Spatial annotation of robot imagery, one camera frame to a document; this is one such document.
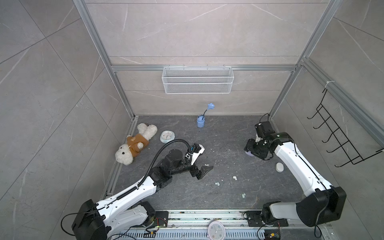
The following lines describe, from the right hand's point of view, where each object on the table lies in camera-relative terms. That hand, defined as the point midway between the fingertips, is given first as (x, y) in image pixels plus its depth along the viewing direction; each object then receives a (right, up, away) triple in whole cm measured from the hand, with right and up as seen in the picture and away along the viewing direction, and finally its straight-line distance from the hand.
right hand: (247, 149), depth 81 cm
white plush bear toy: (-72, -4, +8) cm, 72 cm away
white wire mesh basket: (-27, +46, +23) cm, 58 cm away
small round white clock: (-49, +5, +23) cm, 54 cm away
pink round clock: (-19, -37, -12) cm, 43 cm away
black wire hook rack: (+37, 0, -20) cm, 42 cm away
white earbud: (-5, -18, +7) cm, 20 cm away
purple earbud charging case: (-1, -1, -6) cm, 7 cm away
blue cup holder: (-25, +16, +27) cm, 40 cm away
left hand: (-23, -2, -10) cm, 25 cm away
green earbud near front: (-2, -26, -1) cm, 26 cm away
